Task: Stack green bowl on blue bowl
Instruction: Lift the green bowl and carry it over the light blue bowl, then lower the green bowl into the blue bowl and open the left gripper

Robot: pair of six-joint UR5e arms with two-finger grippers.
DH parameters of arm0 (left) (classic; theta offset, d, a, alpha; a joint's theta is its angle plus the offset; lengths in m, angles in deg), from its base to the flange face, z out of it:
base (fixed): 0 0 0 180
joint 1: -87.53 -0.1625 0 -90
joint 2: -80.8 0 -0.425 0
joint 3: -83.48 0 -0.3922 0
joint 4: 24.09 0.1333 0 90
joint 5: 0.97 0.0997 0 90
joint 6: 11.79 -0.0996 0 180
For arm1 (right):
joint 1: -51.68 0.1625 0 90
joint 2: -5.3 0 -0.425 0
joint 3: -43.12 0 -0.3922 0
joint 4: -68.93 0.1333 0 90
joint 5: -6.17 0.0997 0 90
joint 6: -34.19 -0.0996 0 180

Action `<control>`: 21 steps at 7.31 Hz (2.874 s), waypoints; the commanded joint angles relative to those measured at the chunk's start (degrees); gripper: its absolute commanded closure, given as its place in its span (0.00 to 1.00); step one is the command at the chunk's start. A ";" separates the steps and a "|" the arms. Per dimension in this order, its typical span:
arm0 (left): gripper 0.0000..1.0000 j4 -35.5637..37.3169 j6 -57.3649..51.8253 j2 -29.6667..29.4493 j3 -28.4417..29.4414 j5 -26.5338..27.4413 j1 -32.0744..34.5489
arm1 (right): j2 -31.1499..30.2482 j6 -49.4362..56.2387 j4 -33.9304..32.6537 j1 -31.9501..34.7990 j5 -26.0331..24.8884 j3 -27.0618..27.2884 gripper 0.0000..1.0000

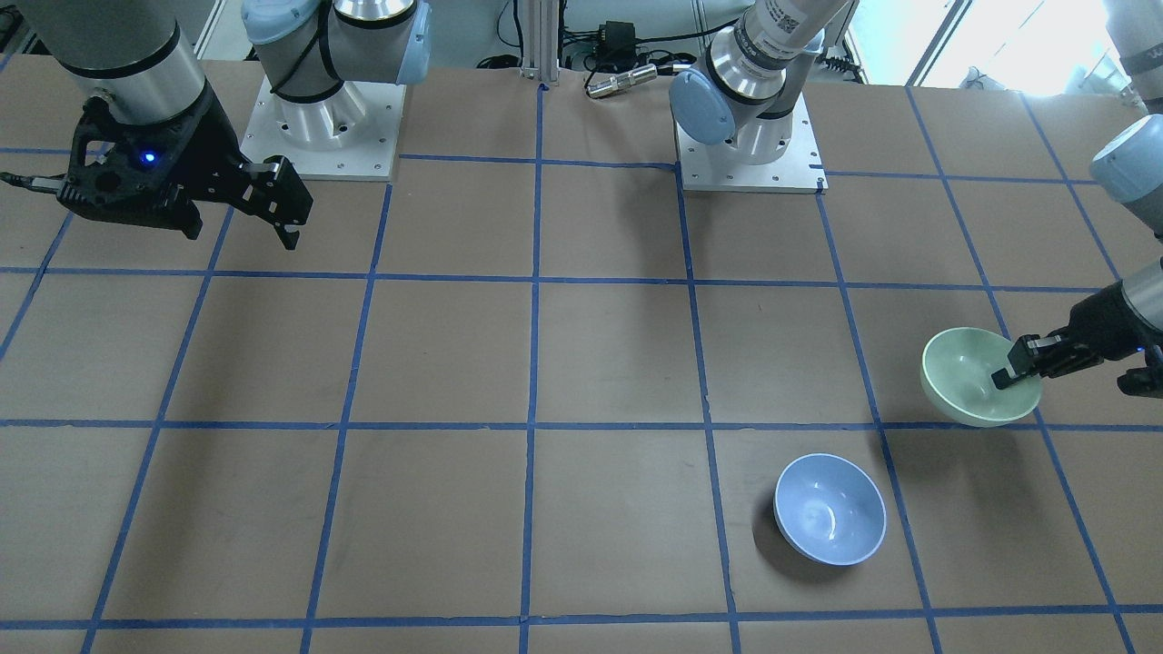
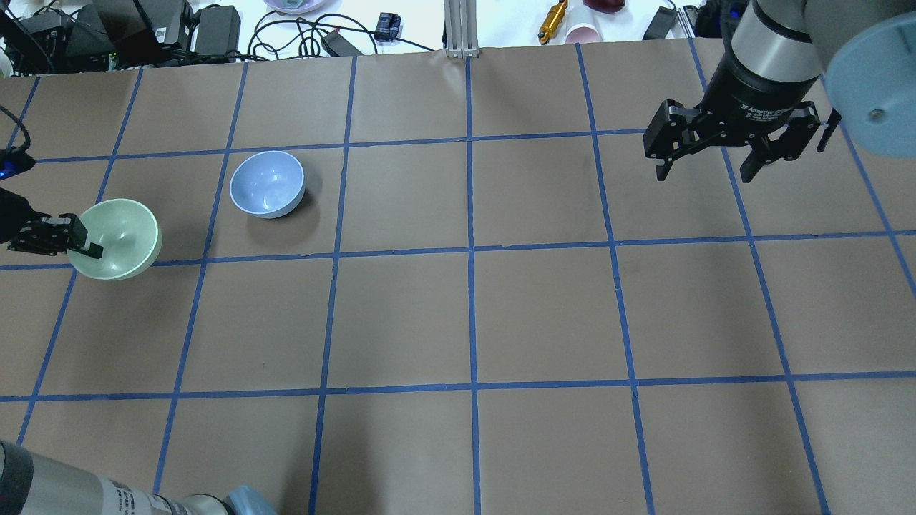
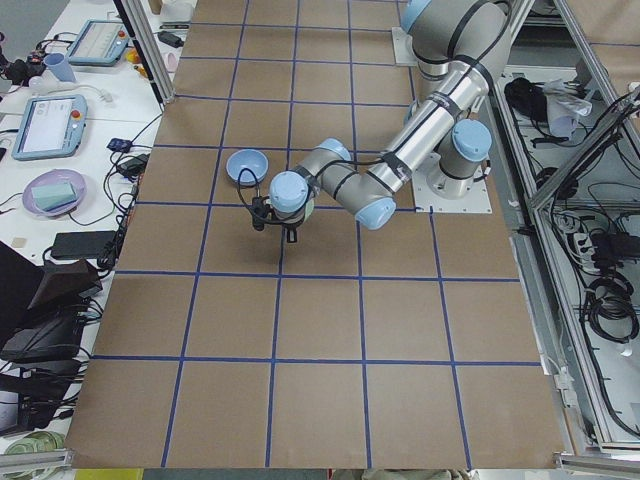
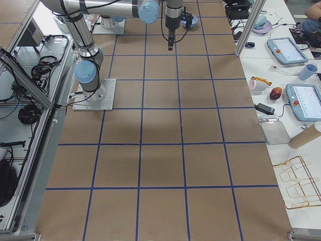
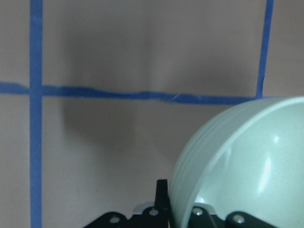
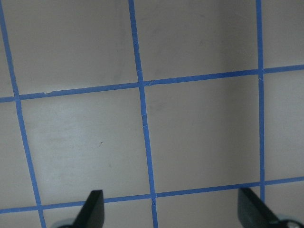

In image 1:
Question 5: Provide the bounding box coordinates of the blue bowl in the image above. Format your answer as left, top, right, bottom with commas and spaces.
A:
772, 452, 889, 567

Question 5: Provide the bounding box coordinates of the silver cylinder connector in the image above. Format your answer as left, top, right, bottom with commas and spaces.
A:
584, 64, 658, 100

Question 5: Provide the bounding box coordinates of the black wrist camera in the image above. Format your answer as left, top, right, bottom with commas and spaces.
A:
1116, 344, 1162, 399

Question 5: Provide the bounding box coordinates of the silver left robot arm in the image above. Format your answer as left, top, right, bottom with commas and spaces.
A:
670, 1, 1162, 398

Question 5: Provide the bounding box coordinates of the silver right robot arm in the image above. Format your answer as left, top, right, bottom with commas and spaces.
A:
3, 1, 431, 250

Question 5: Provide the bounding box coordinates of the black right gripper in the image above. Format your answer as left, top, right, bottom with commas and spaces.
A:
55, 83, 314, 250

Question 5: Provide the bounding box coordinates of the green bowl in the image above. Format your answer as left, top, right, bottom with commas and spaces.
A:
919, 327, 1043, 428

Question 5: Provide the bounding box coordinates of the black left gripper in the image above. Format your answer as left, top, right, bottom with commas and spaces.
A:
991, 282, 1150, 391

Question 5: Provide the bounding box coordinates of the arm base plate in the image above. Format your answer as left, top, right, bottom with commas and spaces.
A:
241, 78, 411, 183
675, 95, 830, 194

